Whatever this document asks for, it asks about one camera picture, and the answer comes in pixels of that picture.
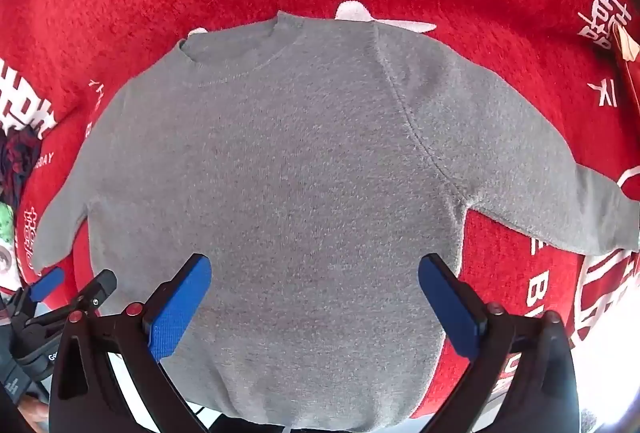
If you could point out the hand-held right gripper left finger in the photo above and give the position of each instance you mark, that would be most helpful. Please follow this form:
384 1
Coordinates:
180 308

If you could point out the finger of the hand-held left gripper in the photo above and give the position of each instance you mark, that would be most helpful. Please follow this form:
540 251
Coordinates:
46 284
95 290

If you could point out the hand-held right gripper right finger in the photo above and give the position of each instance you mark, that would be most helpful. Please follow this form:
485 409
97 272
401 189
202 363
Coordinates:
450 308

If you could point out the grey sweater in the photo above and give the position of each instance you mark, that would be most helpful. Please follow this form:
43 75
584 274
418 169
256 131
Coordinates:
300 163

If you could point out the green cartoon pillow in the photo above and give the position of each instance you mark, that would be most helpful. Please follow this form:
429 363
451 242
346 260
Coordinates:
6 218

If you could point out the dark plaid garment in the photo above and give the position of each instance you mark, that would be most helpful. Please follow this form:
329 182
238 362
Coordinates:
17 158

